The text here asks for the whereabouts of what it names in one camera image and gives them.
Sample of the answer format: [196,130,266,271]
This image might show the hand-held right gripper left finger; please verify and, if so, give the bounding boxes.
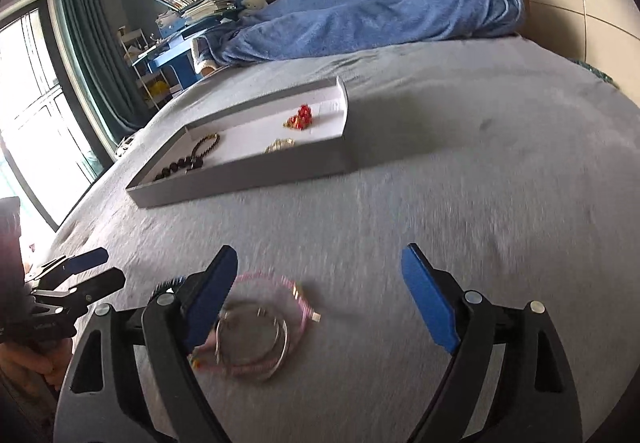
[54,245,238,443]

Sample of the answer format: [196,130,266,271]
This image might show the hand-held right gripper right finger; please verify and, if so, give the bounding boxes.
[401,243,583,443]

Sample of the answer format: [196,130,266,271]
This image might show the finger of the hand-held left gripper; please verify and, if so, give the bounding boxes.
[31,267,127,319]
[25,247,110,284]

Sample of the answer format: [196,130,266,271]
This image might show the dark blue bead bracelet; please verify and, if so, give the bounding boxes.
[150,275,187,301]

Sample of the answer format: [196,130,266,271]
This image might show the silver bangle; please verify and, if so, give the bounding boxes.
[215,300,290,381]

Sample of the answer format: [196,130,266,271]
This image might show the grey cardboard tray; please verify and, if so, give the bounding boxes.
[125,76,349,208]

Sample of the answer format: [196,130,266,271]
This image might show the person's left hand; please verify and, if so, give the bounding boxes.
[0,338,73,394]

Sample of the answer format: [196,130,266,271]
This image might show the grey bed cover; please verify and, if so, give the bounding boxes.
[50,35,640,443]

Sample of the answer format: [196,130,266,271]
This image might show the window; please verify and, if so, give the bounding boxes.
[0,0,116,234]

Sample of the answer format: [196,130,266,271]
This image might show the red bead charm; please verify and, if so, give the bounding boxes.
[283,105,313,130]

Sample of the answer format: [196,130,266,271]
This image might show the blue desk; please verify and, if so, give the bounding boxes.
[132,0,246,98]

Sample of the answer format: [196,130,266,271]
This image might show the teal curtain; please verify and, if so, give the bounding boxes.
[52,0,146,161]

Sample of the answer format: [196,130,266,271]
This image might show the stack of papers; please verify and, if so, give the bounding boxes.
[180,0,238,21]

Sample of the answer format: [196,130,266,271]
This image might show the teal patterned cloth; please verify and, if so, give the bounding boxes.
[575,58,616,84]

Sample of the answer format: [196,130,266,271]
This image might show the blue fleece blanket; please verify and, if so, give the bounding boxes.
[192,0,526,74]

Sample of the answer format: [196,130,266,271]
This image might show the large black bead bracelet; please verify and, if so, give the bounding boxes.
[154,155,206,182]

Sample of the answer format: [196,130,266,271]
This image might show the small brown bead bracelet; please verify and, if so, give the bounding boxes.
[192,133,221,158]

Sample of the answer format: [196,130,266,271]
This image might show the white wire rack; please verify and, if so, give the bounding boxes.
[117,25,173,111]

